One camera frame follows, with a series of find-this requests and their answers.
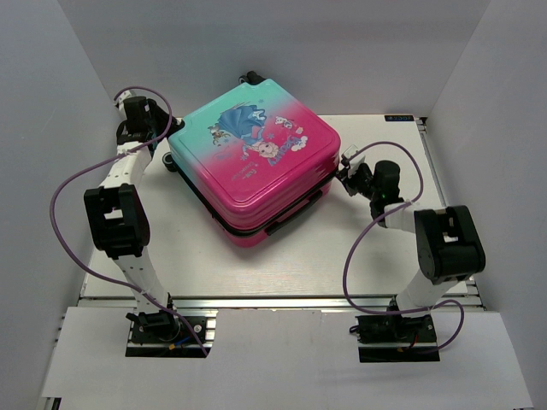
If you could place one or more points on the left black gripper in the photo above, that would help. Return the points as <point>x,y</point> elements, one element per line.
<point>161,114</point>

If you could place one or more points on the pink hard-shell suitcase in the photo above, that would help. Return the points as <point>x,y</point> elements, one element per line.
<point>256,158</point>

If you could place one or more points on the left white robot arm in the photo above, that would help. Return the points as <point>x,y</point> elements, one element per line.
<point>118,223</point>

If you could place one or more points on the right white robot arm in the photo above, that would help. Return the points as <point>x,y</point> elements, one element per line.
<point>448,247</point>

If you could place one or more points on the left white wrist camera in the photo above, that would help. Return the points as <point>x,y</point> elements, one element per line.
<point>122,97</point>

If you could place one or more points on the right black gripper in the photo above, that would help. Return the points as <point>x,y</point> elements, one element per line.
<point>347,179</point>

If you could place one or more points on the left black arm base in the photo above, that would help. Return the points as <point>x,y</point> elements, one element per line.
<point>163,335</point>

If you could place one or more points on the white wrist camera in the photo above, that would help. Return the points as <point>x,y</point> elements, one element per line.
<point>351,159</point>
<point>122,97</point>

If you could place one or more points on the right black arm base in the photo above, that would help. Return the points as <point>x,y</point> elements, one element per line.
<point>395,339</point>

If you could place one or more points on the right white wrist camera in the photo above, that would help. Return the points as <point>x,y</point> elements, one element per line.
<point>351,159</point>

